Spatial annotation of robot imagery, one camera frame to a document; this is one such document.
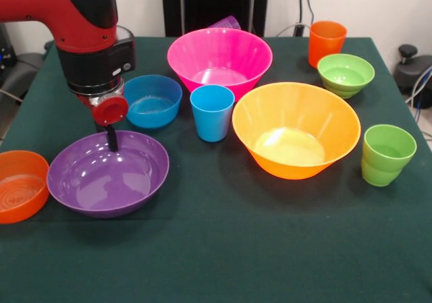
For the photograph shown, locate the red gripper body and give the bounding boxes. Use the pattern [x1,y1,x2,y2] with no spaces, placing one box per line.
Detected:
[76,93,130,126]

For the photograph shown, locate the purple plastic bowl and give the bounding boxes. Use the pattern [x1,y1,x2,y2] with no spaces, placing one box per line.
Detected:
[47,130,170,219]

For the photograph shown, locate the blue plastic cup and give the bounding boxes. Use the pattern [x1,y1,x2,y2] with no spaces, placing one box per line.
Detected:
[190,84,236,142]

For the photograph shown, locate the orange plastic bowl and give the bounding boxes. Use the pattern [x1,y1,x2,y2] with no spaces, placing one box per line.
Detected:
[0,150,50,225]

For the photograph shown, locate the pink plastic bowl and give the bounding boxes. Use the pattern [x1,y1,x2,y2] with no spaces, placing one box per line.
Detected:
[167,28,273,103]

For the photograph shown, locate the purple plastic cup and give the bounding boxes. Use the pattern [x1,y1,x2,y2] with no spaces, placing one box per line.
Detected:
[207,15,242,32]

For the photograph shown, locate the yellow plastic bowl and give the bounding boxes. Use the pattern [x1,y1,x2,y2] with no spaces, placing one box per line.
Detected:
[232,82,362,181]

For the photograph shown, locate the green plastic bowl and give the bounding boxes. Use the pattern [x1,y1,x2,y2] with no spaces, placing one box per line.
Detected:
[317,53,376,99]

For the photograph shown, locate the blue plastic bowl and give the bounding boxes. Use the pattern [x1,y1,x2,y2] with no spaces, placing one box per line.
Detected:
[123,74,183,129]

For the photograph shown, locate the grey chair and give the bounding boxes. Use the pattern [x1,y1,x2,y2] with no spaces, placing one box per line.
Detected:
[0,51,45,105]

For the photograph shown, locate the dark equipment box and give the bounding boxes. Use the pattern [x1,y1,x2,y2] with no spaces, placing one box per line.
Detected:
[0,24,18,72]

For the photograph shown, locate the dark green tablecloth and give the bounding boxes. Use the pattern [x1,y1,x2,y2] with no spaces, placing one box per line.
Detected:
[0,36,432,303]

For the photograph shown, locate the orange plastic cup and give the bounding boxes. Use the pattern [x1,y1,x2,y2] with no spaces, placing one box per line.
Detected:
[308,21,348,68]

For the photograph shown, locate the green plastic cup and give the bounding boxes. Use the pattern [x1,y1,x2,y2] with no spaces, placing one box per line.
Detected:
[360,124,418,187]

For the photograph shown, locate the grey cable with plug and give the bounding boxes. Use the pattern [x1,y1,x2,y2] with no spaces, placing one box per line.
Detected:
[275,22,311,38]

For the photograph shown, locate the blue and white cables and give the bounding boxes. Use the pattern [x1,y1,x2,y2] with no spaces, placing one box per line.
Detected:
[404,65,432,121]

